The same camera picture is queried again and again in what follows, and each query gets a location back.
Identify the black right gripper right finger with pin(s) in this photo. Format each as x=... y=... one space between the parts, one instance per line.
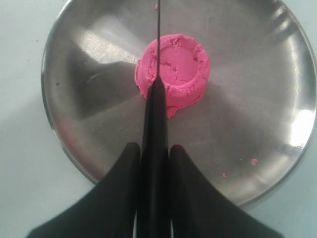
x=199 y=210

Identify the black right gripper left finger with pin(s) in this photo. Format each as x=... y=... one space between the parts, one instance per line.
x=107 y=211

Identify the black knife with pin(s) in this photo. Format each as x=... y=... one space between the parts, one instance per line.
x=153 y=219

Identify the pink dough lump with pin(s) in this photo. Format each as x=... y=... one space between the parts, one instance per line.
x=183 y=65

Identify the small pink dough crumb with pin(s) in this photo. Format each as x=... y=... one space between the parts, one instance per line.
x=254 y=162

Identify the round stainless steel plate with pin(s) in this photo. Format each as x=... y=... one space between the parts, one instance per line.
x=260 y=102

